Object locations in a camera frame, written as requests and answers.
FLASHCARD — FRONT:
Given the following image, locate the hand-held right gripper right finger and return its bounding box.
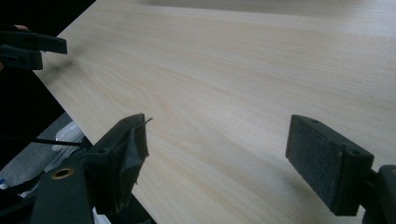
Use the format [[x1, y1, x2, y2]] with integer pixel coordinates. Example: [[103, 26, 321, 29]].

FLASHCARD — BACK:
[[285, 114, 375, 217]]

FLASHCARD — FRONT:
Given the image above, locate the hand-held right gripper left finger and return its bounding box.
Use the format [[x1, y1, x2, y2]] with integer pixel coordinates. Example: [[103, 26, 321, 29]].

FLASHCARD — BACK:
[[83, 113, 154, 217]]

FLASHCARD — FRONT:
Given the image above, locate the white plastic bag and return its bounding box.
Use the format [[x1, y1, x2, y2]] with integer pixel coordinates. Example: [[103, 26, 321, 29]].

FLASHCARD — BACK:
[[43, 120, 86, 174]]

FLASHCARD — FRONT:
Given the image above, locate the thin black cable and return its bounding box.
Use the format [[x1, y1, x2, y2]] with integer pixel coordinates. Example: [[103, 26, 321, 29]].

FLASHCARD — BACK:
[[30, 137, 84, 148]]

